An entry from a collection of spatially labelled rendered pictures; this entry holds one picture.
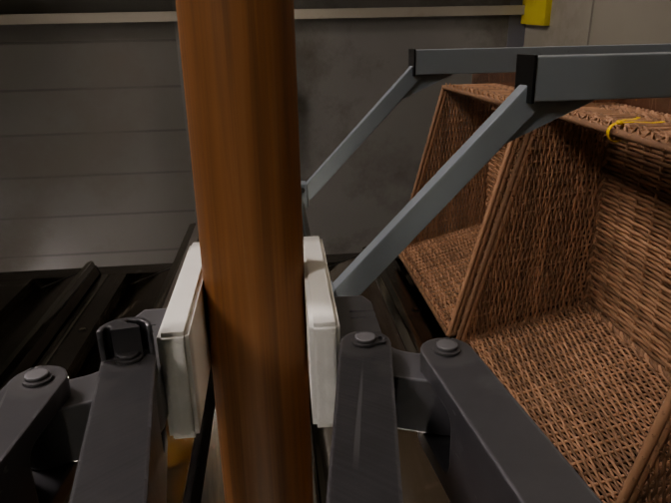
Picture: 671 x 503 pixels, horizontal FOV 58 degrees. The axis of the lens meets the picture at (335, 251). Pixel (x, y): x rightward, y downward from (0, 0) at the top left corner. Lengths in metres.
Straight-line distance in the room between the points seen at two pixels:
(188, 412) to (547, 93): 0.50
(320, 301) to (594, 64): 0.49
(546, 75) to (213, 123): 0.47
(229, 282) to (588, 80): 0.50
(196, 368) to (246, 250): 0.03
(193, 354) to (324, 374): 0.03
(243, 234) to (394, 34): 2.81
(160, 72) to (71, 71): 0.39
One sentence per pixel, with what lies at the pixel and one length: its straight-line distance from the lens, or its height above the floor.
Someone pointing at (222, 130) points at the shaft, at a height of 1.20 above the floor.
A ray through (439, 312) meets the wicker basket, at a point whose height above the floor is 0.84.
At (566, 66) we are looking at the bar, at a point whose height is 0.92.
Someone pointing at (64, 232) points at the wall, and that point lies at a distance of 3.26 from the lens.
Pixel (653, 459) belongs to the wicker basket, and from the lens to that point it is 0.77.
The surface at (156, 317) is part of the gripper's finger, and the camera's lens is 0.18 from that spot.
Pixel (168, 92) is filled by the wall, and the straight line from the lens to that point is 2.97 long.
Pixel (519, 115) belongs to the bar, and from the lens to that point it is 0.61.
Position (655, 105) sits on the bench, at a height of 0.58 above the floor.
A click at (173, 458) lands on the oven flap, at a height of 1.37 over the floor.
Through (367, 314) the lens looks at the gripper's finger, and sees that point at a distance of 0.17.
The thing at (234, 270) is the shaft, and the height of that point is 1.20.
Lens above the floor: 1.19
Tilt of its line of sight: 5 degrees down
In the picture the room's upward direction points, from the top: 93 degrees counter-clockwise
